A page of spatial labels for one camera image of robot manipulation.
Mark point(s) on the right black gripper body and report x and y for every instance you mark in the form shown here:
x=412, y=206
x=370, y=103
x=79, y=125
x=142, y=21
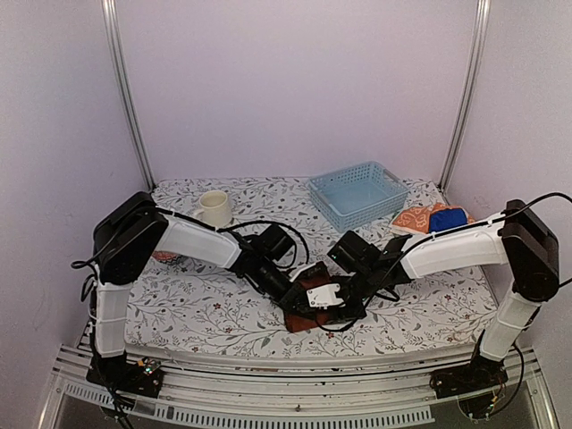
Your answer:
x=362, y=285

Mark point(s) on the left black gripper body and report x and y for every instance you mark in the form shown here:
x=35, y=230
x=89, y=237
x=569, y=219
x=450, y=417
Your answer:
x=273, y=289

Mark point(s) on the brown towel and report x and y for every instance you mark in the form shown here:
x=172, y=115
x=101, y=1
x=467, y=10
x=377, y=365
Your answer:
x=309, y=276

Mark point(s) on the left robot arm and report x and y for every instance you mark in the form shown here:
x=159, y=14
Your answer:
x=138, y=229

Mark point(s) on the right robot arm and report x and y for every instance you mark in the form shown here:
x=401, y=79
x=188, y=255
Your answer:
x=516, y=237

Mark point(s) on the orange patterned towel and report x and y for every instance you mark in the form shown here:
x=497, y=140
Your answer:
x=415, y=220

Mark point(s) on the light blue plastic basket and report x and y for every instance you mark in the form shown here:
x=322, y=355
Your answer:
x=355, y=196

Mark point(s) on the blue towel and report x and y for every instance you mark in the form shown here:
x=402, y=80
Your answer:
x=448, y=218

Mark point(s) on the cream ceramic mug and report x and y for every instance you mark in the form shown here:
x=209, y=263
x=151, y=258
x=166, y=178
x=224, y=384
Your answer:
x=214, y=208

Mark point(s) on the red patterned small bowl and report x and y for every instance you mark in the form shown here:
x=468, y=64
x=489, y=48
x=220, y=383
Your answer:
x=167, y=258

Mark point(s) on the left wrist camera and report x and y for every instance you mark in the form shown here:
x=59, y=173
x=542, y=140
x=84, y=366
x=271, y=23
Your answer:
x=274, y=242

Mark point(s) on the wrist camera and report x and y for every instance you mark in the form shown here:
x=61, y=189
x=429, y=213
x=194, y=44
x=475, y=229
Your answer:
x=274, y=242
x=325, y=296

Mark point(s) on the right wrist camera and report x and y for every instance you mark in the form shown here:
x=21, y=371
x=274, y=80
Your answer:
x=325, y=296

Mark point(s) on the front aluminium rail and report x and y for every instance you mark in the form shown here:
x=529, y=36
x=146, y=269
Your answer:
x=385, y=391

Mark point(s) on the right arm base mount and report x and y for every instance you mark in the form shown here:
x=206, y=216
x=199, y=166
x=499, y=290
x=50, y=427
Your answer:
x=478, y=374

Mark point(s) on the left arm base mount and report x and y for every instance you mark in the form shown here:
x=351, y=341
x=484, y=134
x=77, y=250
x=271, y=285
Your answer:
x=143, y=378

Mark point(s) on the right aluminium frame post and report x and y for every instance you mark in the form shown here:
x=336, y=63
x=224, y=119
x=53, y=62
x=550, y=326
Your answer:
x=476, y=53

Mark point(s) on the aluminium frame post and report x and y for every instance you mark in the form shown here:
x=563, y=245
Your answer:
x=114, y=40
x=476, y=53

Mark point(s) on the left aluminium frame post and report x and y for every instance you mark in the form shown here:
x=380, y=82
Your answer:
x=114, y=40

